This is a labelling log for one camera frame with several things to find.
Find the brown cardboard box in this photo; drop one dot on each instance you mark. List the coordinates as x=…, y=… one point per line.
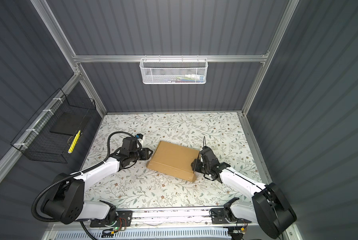
x=174, y=160

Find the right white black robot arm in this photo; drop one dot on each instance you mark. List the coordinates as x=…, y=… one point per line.
x=269, y=207

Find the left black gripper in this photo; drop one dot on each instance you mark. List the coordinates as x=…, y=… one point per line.
x=146, y=155

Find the aluminium mounting rail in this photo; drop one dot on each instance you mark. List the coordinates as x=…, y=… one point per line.
x=183, y=216

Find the black wire basket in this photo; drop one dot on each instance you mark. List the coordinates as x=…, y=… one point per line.
x=54, y=135

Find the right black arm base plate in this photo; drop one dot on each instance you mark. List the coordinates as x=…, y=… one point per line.
x=218, y=217

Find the white wire mesh basket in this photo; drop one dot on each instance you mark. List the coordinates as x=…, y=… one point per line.
x=153, y=72

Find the floral patterned table mat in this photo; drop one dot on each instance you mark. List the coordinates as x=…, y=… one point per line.
x=140, y=187

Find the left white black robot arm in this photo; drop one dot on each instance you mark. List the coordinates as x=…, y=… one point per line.
x=63, y=201

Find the yellow marker pen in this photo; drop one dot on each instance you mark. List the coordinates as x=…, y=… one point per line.
x=74, y=142

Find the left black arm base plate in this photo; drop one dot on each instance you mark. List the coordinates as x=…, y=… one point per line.
x=122, y=219

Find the pens in white basket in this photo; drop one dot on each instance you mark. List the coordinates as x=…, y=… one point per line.
x=191, y=78

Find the black foam pad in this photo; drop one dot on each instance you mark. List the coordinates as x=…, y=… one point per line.
x=69, y=124

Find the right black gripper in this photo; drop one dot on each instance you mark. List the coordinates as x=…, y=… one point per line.
x=196, y=166

